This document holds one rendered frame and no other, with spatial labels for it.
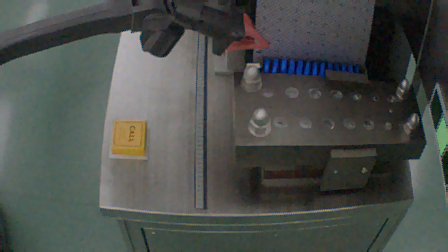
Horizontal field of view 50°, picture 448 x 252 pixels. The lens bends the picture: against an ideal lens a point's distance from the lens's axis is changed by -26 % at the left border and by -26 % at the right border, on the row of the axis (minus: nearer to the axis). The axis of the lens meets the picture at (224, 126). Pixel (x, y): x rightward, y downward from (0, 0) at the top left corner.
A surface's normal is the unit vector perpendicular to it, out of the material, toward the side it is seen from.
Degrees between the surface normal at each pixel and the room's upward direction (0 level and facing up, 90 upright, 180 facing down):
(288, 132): 0
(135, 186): 0
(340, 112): 0
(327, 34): 90
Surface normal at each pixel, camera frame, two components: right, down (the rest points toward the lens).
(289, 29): 0.01, 0.79
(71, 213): 0.04, -0.62
